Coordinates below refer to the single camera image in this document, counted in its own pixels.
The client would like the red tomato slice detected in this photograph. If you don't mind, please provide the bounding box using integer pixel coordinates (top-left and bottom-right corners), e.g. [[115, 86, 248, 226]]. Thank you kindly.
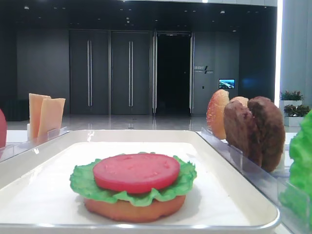
[[0, 110, 7, 148], [93, 153, 180, 194]]

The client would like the inner brown meat patty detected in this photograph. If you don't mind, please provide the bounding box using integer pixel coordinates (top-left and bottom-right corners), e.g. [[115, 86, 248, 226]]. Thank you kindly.
[[224, 100, 262, 166]]

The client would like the brown meat patty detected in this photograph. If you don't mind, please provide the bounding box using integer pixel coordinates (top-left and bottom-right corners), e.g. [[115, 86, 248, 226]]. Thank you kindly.
[[224, 100, 262, 166], [248, 96, 286, 172]]

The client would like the green lettuce leaf on bun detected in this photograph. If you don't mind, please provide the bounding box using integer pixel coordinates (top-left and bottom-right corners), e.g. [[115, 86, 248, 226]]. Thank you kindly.
[[70, 156, 197, 207]]

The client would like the bun base under lettuce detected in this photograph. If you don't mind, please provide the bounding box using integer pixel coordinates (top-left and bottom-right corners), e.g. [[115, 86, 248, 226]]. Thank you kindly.
[[84, 195, 186, 223]]

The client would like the inner orange cheese slice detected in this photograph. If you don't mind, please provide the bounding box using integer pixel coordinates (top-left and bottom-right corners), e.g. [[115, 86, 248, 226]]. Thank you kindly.
[[38, 98, 66, 137]]

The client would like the orange cheese slice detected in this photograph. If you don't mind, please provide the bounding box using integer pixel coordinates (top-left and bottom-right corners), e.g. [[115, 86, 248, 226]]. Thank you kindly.
[[29, 93, 51, 139], [38, 98, 66, 137]]

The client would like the outer brown meat patty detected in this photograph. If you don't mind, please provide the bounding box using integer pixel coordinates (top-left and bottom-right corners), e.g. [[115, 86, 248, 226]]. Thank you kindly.
[[248, 96, 286, 172]]

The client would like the outer orange cheese slice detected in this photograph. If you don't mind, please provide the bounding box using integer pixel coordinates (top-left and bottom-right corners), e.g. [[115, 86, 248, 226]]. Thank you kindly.
[[29, 93, 51, 139]]

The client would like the green lettuce leaf in holder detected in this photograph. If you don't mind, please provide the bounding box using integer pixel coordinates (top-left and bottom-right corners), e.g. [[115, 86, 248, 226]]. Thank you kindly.
[[280, 113, 312, 219]]

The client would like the inner sesame bun half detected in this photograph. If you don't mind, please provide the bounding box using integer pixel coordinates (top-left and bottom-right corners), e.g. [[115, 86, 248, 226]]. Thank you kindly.
[[206, 89, 230, 140]]

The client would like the open dark doorway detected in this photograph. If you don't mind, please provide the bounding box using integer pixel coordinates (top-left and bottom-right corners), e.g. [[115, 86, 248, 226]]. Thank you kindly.
[[156, 33, 191, 116]]

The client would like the outer bun half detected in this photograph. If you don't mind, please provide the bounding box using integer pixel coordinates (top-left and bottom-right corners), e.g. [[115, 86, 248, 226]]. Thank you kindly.
[[230, 96, 249, 107]]

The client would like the dark double door left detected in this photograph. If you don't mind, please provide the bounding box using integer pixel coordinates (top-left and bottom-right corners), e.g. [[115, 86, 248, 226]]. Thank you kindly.
[[70, 30, 109, 115]]

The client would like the upper potted plant planter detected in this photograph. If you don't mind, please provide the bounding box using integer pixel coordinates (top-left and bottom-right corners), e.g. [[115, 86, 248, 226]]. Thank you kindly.
[[279, 90, 303, 111]]

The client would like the potted plant planter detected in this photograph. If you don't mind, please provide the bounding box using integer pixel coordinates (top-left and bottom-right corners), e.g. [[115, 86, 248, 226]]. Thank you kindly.
[[284, 104, 311, 127], [279, 90, 303, 111]]

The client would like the lower potted plant planter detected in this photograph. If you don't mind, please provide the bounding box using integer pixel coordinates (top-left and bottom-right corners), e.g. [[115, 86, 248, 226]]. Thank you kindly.
[[284, 104, 311, 127]]

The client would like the white rectangular metal tray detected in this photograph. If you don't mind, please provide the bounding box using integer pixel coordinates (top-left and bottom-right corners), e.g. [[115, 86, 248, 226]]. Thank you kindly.
[[0, 130, 280, 234]]

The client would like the small wall display screen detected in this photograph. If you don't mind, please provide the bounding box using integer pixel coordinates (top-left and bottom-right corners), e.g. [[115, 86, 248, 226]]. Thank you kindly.
[[218, 79, 235, 89]]

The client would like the left clear acrylic rail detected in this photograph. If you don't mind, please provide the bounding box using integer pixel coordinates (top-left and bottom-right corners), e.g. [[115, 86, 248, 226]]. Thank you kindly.
[[0, 127, 68, 162]]

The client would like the clear acrylic rail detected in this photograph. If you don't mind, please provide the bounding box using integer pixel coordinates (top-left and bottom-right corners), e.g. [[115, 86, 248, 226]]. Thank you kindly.
[[198, 128, 312, 234], [0, 127, 68, 162]]

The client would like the right clear acrylic rail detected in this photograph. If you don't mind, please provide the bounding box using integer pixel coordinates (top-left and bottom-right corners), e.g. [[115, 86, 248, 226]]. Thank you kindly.
[[198, 128, 312, 234]]

